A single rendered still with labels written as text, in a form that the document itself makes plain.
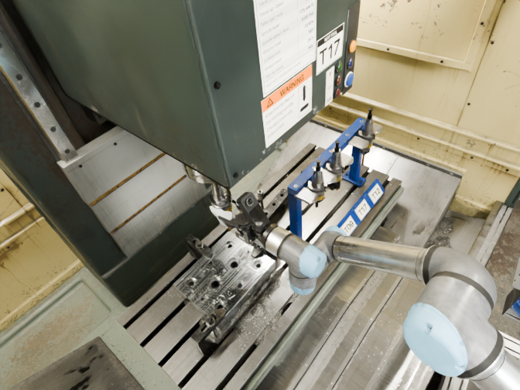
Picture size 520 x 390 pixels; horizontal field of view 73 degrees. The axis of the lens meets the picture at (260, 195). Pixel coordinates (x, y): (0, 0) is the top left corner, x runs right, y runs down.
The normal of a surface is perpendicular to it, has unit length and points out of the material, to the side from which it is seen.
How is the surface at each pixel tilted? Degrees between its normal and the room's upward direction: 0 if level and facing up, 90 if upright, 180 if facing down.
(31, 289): 90
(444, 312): 9
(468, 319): 26
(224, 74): 90
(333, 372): 8
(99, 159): 90
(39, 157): 90
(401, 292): 8
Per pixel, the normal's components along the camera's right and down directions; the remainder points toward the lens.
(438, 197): -0.36, -0.37
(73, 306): -0.10, -0.68
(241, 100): 0.76, 0.42
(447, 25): -0.65, 0.60
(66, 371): 0.17, -0.87
